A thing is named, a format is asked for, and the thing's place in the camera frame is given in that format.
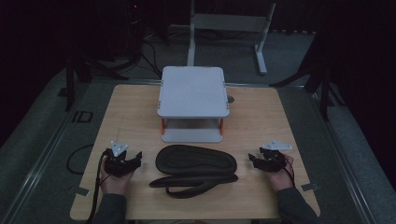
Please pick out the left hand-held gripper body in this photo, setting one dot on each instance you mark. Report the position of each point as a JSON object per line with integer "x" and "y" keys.
{"x": 116, "y": 165}

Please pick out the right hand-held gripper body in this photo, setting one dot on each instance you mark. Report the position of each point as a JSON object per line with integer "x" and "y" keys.
{"x": 272, "y": 161}

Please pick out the white two-tier shelf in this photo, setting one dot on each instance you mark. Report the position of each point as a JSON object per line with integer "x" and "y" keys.
{"x": 193, "y": 93}

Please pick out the person's left hand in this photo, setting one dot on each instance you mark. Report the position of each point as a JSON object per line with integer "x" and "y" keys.
{"x": 115, "y": 183}

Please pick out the person's right hand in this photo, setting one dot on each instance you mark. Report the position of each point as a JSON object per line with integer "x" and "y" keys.
{"x": 281, "y": 179}

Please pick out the grey tape piece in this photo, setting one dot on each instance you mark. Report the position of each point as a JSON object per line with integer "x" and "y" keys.
{"x": 82, "y": 191}
{"x": 309, "y": 187}

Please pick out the grey round table grommet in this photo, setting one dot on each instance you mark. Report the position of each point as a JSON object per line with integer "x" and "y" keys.
{"x": 230, "y": 99}

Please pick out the black tripod stand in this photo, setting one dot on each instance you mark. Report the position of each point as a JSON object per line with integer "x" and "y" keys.
{"x": 71, "y": 84}
{"x": 323, "y": 93}

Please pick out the white metal stand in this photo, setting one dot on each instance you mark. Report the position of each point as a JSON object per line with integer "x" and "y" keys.
{"x": 229, "y": 22}

